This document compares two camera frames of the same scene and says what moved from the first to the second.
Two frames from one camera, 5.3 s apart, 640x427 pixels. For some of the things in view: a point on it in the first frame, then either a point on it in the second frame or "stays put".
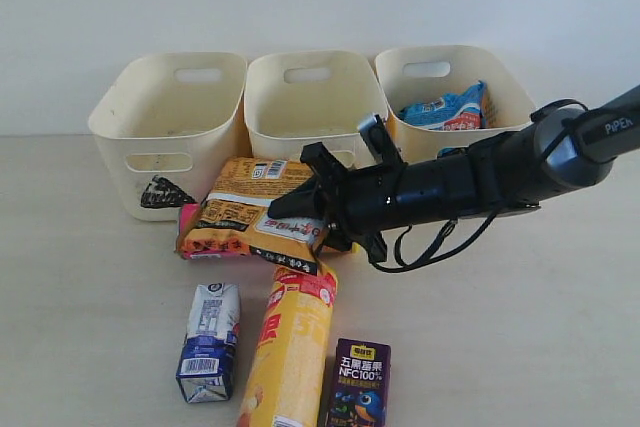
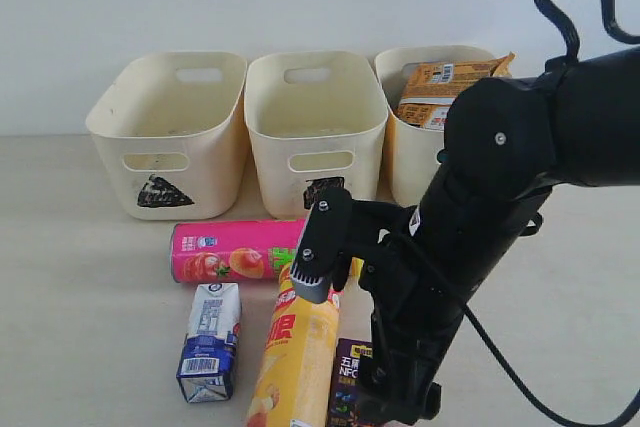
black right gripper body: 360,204 to 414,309
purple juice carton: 360,384 stays put
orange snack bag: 234,215 to 429,87
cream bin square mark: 303,97 stays put
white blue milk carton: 205,365 stays put
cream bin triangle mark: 163,124 stays put
